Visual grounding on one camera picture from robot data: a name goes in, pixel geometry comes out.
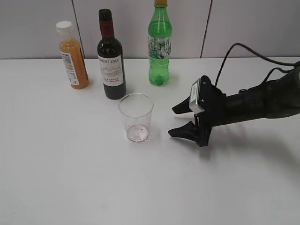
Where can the transparent plastic cup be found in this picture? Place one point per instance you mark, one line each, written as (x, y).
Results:
(136, 111)

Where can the green plastic soda bottle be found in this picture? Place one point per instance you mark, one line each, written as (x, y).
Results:
(159, 44)

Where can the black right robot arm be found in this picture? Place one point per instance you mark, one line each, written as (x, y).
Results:
(272, 99)

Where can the orange juice bottle white cap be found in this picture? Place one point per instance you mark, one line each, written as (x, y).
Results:
(72, 56)

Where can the dark red wine bottle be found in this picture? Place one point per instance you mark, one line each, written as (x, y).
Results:
(110, 56)

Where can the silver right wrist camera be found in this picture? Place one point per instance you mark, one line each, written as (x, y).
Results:
(194, 99)

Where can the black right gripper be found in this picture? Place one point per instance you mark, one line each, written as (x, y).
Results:
(213, 101)

